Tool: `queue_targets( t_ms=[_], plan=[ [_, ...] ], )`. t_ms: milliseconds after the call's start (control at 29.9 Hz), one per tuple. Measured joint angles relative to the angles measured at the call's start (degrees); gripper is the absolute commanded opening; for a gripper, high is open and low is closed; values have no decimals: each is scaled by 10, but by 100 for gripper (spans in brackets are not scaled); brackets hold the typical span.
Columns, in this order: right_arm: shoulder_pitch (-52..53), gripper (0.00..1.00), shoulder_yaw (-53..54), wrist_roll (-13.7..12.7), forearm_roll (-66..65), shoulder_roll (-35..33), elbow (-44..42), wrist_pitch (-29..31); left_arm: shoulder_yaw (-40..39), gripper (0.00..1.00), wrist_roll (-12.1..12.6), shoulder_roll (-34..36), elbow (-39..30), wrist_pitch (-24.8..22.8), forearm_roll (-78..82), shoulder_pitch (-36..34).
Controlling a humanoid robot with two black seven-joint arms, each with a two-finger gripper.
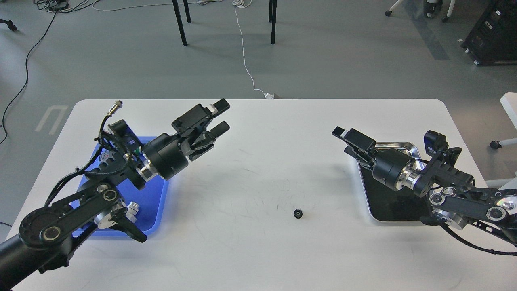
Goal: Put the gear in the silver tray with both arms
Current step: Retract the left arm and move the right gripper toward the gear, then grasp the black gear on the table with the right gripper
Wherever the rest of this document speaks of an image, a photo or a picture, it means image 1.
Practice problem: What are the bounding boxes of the green white push button switch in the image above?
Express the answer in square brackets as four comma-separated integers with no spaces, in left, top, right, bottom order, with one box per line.
[126,201,140,217]

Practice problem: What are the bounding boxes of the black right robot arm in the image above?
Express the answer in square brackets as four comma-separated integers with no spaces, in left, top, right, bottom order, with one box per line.
[332,127,516,256]

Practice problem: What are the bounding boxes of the silver metal tray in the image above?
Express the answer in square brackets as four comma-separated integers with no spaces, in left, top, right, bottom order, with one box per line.
[359,142,429,222]

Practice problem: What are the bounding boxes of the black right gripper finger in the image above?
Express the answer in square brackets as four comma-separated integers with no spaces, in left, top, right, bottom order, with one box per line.
[332,127,377,156]
[344,147,374,166]

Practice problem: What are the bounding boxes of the black equipment cart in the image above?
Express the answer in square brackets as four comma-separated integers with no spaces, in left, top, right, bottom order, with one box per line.
[461,0,517,66]

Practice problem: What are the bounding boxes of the blue plastic tray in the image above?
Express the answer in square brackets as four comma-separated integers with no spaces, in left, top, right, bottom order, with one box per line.
[87,136,169,239]

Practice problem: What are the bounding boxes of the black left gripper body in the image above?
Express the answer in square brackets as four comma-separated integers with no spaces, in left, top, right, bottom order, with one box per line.
[143,131,216,180]

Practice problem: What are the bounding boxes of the black table legs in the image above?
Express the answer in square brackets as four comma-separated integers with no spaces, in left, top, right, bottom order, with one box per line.
[172,0,278,46]

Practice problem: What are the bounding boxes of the white chair at right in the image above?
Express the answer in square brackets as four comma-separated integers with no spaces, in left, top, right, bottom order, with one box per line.
[485,92,517,190]

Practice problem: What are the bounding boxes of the white office chair base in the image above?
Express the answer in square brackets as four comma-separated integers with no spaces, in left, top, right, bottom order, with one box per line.
[385,0,456,23]

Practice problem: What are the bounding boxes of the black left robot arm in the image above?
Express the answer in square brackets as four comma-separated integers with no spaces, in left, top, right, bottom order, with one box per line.
[1,98,230,291]

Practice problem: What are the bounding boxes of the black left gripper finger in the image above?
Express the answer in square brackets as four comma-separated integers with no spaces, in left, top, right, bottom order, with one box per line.
[172,98,230,136]
[205,121,230,140]

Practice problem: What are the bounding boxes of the white cable with plug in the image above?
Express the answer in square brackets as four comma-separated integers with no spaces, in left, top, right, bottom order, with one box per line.
[232,0,274,99]

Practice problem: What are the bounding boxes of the black floor cable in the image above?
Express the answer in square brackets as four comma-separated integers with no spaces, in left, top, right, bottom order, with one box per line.
[0,0,93,145]

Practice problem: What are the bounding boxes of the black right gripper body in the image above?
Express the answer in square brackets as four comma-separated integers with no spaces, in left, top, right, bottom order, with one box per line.
[358,148,416,191]

